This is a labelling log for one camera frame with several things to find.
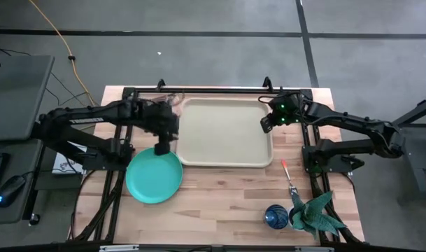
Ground dark grey desk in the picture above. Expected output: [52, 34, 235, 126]
[0, 138, 45, 225]

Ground grey metal bracket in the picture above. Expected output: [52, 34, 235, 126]
[99, 244, 140, 252]

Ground black metal table frame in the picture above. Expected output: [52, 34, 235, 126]
[71, 76, 364, 246]

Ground green plant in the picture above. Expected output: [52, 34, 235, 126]
[287, 190, 348, 241]

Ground teal round plate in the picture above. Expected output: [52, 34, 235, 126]
[125, 146, 184, 205]

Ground yellow cable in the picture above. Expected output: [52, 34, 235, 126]
[27, 0, 98, 106]

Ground black table cable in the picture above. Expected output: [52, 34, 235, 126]
[69, 170, 94, 242]

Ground black floor cable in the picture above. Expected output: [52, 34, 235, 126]
[44, 71, 98, 107]

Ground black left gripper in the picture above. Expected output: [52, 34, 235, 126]
[141, 99, 181, 157]

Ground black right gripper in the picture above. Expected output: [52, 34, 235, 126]
[260, 92, 304, 134]

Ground blue patterned cup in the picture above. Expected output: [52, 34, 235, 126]
[264, 204, 290, 230]

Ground black metal stand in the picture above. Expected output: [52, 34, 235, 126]
[390, 96, 426, 204]

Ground dark printed packet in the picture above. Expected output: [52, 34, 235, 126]
[139, 92, 185, 118]

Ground large grey flat panel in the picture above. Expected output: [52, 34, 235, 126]
[0, 55, 55, 141]

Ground spoon with orange handle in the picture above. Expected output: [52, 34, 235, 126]
[281, 159, 299, 197]

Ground beige plastic tray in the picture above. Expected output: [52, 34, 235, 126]
[176, 97, 274, 168]

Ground black computer mouse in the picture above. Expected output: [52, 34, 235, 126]
[0, 174, 27, 209]

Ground white printed box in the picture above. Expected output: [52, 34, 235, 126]
[51, 141, 87, 175]

